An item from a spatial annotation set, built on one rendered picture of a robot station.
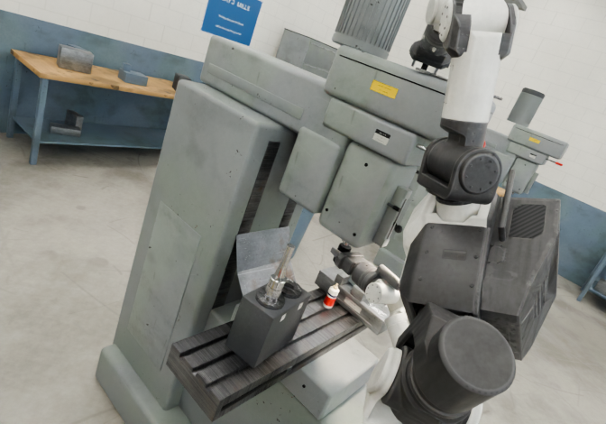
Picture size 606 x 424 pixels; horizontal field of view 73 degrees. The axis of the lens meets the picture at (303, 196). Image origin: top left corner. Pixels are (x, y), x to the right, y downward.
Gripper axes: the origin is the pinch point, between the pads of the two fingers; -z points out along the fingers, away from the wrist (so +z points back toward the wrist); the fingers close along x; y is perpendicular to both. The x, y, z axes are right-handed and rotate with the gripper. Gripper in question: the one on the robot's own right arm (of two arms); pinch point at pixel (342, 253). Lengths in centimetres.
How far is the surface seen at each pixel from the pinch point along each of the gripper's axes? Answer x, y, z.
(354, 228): 8.3, -14.8, 7.7
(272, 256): 3.6, 22.2, -31.5
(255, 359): 37.2, 24.6, 17.6
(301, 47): -254, -63, -444
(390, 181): 5.3, -33.4, 10.8
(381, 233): -0.9, -15.4, 11.3
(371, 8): 14, -79, -17
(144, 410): 39, 104, -34
